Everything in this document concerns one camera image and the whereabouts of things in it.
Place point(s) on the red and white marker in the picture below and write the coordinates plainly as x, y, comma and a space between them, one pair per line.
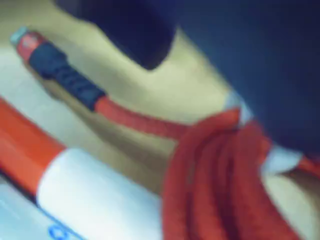
100, 195

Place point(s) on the white packet with blue print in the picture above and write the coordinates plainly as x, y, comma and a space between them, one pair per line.
15, 215

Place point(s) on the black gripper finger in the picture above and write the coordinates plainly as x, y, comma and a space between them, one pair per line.
262, 55
130, 27

